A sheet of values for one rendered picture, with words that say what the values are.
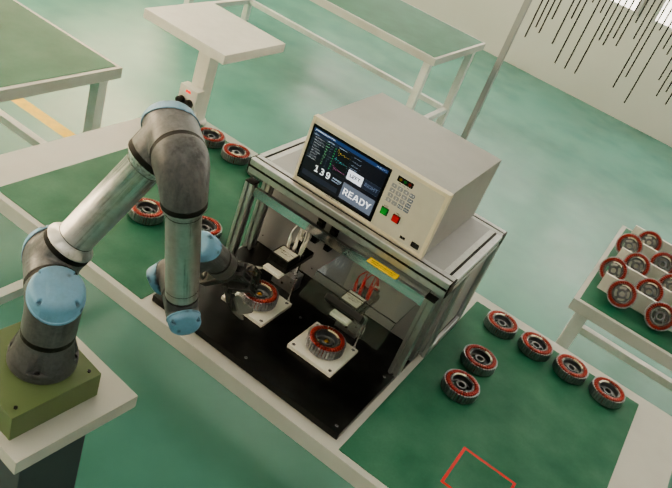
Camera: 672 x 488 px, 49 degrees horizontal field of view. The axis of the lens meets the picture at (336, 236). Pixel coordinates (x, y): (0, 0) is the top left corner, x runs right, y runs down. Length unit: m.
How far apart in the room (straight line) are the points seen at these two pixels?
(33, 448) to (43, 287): 0.35
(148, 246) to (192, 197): 0.84
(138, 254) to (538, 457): 1.28
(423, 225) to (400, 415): 0.52
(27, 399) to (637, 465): 1.66
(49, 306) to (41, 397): 0.22
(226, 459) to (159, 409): 0.31
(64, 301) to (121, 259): 0.63
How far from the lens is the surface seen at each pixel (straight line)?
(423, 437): 2.04
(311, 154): 2.05
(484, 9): 8.48
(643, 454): 2.46
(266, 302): 2.11
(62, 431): 1.78
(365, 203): 2.00
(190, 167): 1.47
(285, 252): 2.14
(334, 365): 2.06
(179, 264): 1.60
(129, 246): 2.29
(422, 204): 1.92
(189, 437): 2.80
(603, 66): 8.18
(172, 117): 1.55
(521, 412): 2.29
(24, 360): 1.74
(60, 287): 1.64
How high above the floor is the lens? 2.12
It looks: 32 degrees down
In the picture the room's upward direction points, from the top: 22 degrees clockwise
